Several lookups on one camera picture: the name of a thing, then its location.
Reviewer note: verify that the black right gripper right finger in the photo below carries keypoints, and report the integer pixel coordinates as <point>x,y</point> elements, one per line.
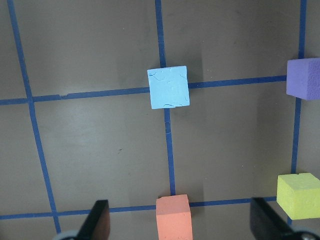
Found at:
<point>266,224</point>

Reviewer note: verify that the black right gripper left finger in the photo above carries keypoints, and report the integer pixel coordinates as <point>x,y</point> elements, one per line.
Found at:
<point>97,225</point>

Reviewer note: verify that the light blue foam block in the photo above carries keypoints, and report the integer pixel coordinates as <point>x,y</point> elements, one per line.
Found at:
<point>168,87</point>

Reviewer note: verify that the yellow foam block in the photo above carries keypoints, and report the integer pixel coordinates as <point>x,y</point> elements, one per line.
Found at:
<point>299,195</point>

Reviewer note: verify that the orange foam block near base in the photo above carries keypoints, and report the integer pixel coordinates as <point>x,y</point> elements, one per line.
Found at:
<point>173,218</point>

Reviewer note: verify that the purple foam block right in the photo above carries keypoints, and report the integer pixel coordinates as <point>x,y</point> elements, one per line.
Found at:
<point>303,78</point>

